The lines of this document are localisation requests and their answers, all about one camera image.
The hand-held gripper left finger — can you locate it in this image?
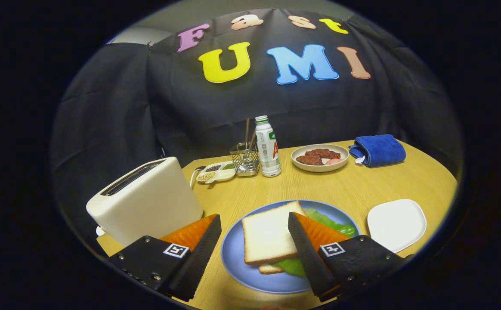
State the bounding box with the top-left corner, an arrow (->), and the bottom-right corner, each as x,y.
106,214 -> 223,303

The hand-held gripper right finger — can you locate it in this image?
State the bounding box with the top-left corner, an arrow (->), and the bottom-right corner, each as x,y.
288,212 -> 406,303

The green lettuce leaf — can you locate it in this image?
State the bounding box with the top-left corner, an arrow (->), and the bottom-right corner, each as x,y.
272,208 -> 357,277

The toasted bread slice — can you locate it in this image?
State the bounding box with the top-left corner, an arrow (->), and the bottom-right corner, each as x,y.
241,201 -> 307,266

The blue round plate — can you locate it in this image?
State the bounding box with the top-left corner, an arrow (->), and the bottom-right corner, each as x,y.
220,199 -> 361,295

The white bread slice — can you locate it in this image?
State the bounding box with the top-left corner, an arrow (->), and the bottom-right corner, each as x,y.
258,263 -> 285,275

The white toaster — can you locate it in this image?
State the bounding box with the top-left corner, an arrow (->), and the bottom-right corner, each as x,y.
86,156 -> 204,248

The white divided condiment dish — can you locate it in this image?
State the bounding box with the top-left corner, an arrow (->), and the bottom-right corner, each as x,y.
196,161 -> 237,185

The beige round plate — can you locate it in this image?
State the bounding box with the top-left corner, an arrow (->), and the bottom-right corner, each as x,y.
291,144 -> 350,173

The white square plate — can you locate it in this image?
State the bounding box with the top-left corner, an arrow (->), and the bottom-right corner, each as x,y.
367,198 -> 427,254

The white bottle with green cap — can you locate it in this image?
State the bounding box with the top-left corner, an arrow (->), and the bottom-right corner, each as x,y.
254,115 -> 282,178

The blue folded towel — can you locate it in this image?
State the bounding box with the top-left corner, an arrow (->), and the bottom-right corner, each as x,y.
348,134 -> 407,168

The black backdrop cloth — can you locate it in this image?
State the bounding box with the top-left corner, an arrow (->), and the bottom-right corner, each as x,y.
50,9 -> 464,242

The white toaster cable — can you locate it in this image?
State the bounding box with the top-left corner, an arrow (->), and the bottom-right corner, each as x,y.
189,165 -> 207,189

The metal wire chopstick holder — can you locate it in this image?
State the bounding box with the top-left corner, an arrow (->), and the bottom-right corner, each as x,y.
229,143 -> 260,177

